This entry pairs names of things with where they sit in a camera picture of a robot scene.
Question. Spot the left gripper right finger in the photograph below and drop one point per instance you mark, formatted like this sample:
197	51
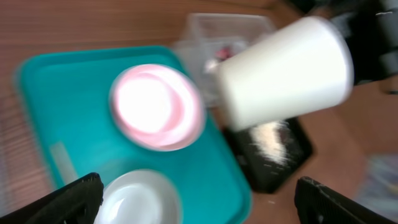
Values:
317	203

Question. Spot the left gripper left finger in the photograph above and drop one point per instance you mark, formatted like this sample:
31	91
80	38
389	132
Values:
77	202

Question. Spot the grey bowl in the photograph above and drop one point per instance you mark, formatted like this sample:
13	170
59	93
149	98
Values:
141	196

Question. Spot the pile of rice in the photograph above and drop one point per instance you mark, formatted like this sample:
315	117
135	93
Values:
268	141

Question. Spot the white cup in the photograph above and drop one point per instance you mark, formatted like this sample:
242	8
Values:
302	68

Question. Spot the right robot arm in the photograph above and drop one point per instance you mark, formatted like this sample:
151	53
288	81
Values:
370	31

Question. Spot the wooden chopstick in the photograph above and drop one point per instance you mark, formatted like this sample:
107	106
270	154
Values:
63	163

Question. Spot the black tray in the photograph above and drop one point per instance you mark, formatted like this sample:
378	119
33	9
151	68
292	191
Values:
267	170

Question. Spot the large white plate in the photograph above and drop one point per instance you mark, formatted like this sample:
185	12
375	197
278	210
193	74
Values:
157	107

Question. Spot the clear plastic bin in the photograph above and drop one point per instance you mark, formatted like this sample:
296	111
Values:
209	39

